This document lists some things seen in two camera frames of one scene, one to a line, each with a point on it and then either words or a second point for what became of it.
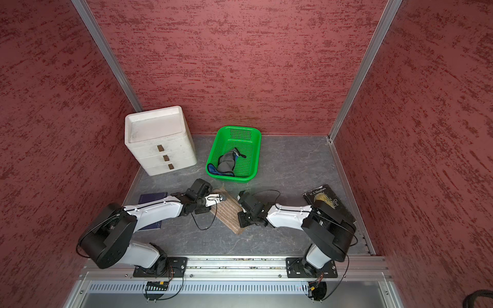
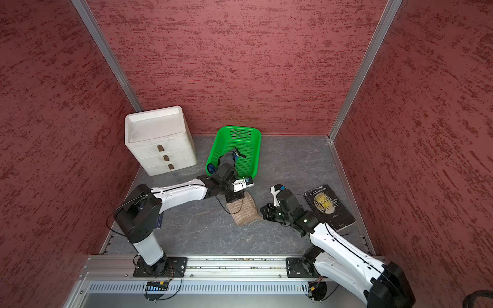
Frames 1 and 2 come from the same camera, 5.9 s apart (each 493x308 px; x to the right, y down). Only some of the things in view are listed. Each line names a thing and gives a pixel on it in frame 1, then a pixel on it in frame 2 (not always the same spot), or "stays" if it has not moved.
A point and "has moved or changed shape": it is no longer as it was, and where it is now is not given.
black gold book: [325, 196] stays
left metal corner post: [105, 47] stays
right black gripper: [241, 218] → [268, 215]
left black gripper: [202, 210] → [233, 196]
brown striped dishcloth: [227, 212] has moved or changed shape
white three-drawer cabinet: [160, 139] stays
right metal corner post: [391, 8] stays
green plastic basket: [247, 140] stays
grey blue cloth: [226, 163] stays
